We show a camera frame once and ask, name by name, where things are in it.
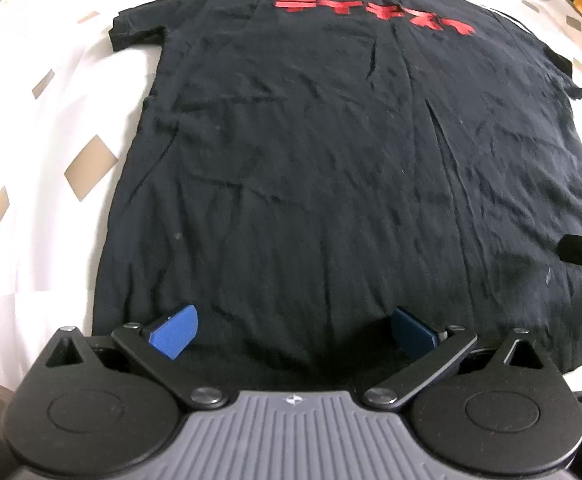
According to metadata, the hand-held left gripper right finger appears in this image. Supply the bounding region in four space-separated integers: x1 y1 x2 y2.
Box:
363 306 547 408

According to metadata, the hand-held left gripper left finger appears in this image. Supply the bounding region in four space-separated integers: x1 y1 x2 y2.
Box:
43 305 229 407

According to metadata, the black t-shirt with red print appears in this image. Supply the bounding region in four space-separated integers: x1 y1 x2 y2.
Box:
92 0 582 386

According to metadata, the grey white checkered tablecloth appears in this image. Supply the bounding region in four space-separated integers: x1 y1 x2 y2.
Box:
0 0 582 411

